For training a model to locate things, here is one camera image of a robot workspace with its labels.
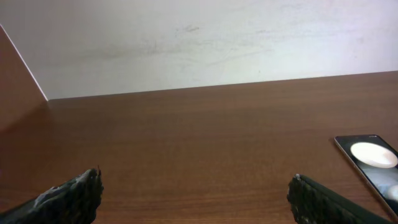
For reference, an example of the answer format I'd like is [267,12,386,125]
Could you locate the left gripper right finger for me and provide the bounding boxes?
[287,174,392,224]

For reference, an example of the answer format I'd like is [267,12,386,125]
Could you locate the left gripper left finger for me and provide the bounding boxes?
[1,169,104,224]

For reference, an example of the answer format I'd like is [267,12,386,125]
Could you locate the black smartphone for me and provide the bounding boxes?
[334,134,397,218]

